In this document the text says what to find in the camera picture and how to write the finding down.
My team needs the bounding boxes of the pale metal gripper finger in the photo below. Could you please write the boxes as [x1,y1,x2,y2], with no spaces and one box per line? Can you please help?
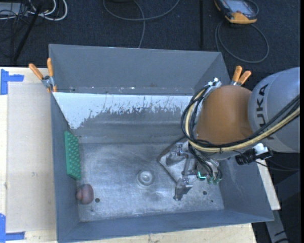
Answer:
[173,177,194,201]
[158,142,187,167]

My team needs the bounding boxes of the clear round glass thing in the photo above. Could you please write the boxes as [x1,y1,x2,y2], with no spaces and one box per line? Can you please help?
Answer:
[136,170,154,187]

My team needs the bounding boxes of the grey metal bin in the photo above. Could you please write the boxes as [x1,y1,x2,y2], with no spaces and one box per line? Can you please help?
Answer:
[48,44,275,243]

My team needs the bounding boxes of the red-brown round lump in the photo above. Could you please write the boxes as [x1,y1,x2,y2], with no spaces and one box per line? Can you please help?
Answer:
[75,183,95,205]

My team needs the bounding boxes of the green studded flat block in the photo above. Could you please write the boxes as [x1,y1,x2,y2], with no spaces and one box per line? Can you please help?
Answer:
[63,131,82,180]

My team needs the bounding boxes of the black cylinder on white bracket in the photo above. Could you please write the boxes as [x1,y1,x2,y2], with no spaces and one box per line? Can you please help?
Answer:
[235,142,273,166]

